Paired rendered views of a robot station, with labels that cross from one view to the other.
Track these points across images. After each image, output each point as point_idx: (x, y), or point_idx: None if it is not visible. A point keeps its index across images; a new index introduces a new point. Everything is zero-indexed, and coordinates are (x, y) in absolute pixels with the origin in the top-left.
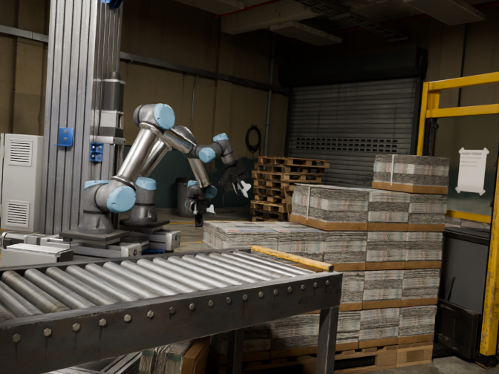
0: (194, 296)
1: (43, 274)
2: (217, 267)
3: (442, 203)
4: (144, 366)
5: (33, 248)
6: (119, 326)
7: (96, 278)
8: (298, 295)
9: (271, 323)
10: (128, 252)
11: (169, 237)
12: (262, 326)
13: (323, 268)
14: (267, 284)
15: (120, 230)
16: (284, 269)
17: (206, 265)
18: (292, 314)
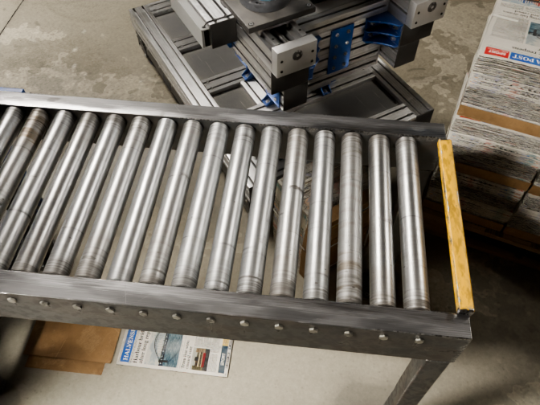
0: (113, 300)
1: (54, 134)
2: (284, 199)
3: None
4: (279, 196)
5: (194, 0)
6: (7, 303)
7: (86, 175)
8: (338, 337)
9: (525, 195)
10: (277, 59)
11: (413, 8)
12: (503, 194)
13: (455, 300)
14: (263, 315)
15: (305, 0)
16: (379, 263)
17: (285, 179)
18: (322, 348)
